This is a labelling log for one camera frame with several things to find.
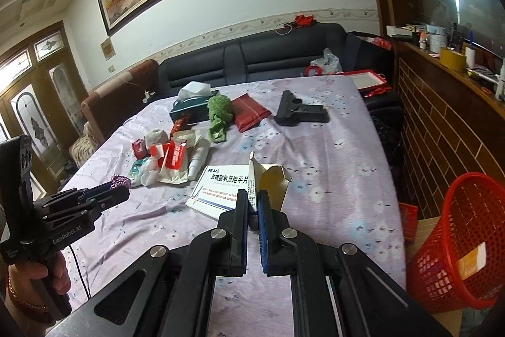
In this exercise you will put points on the cardboard box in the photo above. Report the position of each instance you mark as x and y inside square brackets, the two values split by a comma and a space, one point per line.
[424, 238]

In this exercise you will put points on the clear bag with teal print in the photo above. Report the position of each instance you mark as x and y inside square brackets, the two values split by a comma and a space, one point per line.
[142, 171]

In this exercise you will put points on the dark red packet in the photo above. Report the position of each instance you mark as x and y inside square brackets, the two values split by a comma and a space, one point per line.
[250, 112]

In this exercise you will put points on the brick pattern wooden counter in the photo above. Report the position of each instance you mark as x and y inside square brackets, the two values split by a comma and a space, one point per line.
[442, 123]

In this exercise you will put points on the black toy pistol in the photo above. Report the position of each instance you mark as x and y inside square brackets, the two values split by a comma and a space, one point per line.
[300, 112]

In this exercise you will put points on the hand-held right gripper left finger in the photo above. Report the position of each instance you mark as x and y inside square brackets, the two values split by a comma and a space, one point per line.
[244, 220]

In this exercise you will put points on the black leather sofa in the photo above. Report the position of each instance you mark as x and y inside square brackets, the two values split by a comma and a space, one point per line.
[272, 56]

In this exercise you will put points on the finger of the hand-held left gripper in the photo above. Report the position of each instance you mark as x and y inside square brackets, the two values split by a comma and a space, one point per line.
[98, 191]
[114, 199]

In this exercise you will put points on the purple wrapper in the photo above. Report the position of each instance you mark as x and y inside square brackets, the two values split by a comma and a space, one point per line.
[120, 180]

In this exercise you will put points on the teal tissue box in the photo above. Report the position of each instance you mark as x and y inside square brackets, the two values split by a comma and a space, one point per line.
[189, 106]

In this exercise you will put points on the crumpled white tissue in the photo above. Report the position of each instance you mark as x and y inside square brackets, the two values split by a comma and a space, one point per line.
[156, 135]

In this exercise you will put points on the yellow tape roll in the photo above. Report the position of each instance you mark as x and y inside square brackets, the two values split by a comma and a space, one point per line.
[451, 57]

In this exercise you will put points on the white plastic tube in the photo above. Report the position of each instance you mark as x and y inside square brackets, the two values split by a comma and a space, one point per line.
[197, 161]

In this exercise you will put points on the small wall picture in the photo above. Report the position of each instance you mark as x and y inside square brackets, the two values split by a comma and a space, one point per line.
[107, 48]

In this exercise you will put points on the red and white snack packet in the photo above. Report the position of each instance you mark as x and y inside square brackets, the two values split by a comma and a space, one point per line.
[176, 157]

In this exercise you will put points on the wooden door with glass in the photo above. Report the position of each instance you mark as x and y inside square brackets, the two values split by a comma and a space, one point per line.
[43, 92]

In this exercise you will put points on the small red box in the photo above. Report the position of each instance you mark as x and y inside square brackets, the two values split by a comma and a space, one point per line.
[139, 148]

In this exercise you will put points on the small red wrapper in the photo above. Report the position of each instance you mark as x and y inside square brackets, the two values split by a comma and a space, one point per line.
[179, 123]

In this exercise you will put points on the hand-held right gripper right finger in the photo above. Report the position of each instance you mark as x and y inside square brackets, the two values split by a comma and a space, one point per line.
[262, 230]

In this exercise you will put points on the red framed white tray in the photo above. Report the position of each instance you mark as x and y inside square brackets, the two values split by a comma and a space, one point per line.
[371, 80]

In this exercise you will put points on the brown armchair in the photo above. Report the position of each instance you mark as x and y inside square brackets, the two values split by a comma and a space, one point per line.
[114, 100]

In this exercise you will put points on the red plastic basket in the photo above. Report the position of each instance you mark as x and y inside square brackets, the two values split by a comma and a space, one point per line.
[469, 242]

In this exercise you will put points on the white medicine box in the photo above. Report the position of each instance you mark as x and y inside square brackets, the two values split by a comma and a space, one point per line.
[221, 189]

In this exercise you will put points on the green plush toy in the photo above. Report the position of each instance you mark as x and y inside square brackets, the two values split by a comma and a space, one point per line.
[219, 116]

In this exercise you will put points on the black bag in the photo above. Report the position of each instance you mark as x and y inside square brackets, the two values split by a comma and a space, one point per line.
[361, 52]

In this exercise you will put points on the red envelope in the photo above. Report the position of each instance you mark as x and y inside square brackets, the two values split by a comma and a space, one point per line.
[408, 220]

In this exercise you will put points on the clear plastic bag on red item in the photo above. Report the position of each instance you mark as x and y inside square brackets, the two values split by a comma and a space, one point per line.
[329, 62]

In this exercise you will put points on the red cloth bundle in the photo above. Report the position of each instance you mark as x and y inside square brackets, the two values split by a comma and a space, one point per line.
[303, 20]

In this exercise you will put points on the person's left hand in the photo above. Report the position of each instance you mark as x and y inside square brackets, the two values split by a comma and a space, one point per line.
[31, 277]

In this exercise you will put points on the white power plug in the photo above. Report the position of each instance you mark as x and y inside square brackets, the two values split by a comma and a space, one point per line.
[146, 97]

